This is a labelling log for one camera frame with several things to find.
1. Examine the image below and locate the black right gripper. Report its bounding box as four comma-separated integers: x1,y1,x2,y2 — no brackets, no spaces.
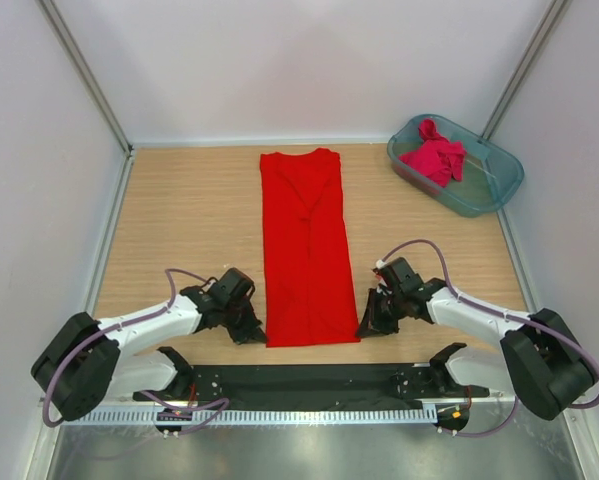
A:
357,287,407,339

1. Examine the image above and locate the red t shirt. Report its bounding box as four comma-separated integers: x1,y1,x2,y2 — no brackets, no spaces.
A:
260,148,358,347

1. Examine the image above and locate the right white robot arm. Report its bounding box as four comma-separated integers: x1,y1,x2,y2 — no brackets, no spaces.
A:
356,257,599,420

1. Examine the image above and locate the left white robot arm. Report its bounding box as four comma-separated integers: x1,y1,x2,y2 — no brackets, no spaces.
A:
31,267,267,427

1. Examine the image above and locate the magenta t shirt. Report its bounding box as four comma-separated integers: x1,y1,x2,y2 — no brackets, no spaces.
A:
399,119,467,188

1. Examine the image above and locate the teal plastic bin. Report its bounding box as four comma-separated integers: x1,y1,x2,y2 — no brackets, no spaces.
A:
387,114,524,218

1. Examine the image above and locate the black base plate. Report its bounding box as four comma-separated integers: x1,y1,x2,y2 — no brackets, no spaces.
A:
156,363,489,412

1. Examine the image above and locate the white slotted cable duct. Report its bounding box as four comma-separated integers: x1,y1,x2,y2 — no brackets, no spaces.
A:
66,404,437,426

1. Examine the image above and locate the aluminium front rail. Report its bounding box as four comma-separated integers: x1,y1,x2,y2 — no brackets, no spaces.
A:
38,363,588,407

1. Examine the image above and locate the right aluminium corner post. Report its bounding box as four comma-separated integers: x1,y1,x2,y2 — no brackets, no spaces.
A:
481,0,571,140

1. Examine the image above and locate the aluminium corner post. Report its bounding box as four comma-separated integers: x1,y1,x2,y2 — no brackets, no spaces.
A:
481,0,571,140
38,0,134,156

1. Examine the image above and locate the left aluminium corner post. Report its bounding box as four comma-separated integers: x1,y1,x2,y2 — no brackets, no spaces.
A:
38,0,134,156

